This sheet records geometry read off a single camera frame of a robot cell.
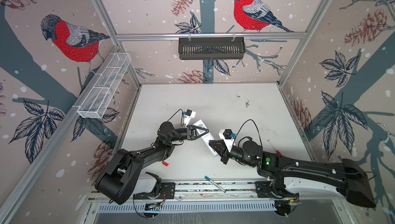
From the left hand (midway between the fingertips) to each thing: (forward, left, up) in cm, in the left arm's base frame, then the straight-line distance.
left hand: (206, 136), depth 69 cm
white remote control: (0, 0, -2) cm, 2 cm away
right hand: (-3, -1, -2) cm, 4 cm away
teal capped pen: (-14, -2, -22) cm, 26 cm away
